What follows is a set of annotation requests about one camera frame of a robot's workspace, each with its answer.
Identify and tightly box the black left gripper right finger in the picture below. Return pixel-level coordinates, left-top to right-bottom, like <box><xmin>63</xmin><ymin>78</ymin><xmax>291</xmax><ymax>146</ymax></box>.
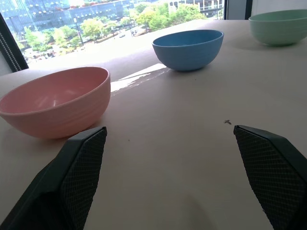
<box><xmin>233</xmin><ymin>125</ymin><xmax>307</xmax><ymax>230</ymax></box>

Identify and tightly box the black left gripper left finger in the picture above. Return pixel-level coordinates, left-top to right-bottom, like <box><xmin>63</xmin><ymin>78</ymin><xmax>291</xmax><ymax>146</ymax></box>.
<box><xmin>0</xmin><ymin>126</ymin><xmax>108</xmax><ymax>230</ymax></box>

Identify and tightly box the pink plastic bowl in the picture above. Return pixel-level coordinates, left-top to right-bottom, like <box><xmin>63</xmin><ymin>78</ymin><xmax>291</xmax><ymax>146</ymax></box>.
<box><xmin>0</xmin><ymin>66</ymin><xmax>111</xmax><ymax>139</ymax></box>

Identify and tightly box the green plastic bowl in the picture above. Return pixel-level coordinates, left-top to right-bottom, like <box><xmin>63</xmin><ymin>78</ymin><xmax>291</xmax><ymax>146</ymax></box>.
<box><xmin>248</xmin><ymin>9</ymin><xmax>307</xmax><ymax>47</ymax></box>

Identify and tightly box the blue plastic bowl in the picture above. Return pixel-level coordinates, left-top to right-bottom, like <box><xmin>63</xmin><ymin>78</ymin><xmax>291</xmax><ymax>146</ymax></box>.
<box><xmin>152</xmin><ymin>29</ymin><xmax>224</xmax><ymax>72</ymax></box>

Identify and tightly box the beaded blind pull chain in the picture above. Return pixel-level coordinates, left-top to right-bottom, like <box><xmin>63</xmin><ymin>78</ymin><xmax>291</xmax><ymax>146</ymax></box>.
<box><xmin>0</xmin><ymin>30</ymin><xmax>20</xmax><ymax>72</ymax></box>

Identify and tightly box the black window frame post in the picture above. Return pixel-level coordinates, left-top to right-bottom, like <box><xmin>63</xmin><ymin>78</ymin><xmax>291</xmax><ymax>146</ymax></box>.
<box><xmin>0</xmin><ymin>12</ymin><xmax>29</xmax><ymax>73</ymax></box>

